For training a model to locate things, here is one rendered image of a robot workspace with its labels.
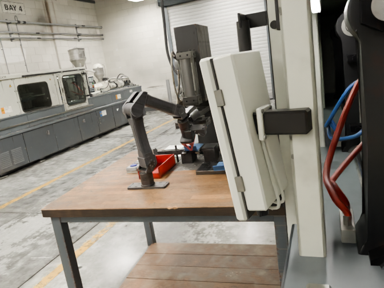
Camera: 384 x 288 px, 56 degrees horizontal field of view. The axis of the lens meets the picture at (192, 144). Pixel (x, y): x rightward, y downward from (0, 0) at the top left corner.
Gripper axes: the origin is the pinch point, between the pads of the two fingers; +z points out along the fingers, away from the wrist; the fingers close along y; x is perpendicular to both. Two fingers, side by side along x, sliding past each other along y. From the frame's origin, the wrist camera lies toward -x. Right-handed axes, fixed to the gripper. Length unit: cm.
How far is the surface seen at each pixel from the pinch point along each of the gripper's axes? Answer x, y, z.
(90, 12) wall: 589, 931, 253
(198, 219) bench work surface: -16, -54, -11
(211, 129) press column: -4.3, 28.4, 12.3
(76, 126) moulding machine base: 410, 397, 297
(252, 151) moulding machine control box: -47, -80, -74
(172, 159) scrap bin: 12.4, -2.3, 6.8
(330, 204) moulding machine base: -65, -64, -34
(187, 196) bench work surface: -9.6, -44.0, -12.5
